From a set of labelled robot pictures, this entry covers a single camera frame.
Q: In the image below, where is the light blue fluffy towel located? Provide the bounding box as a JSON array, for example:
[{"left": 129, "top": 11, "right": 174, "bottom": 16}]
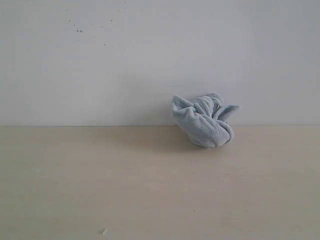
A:
[{"left": 171, "top": 93, "right": 240, "bottom": 148}]

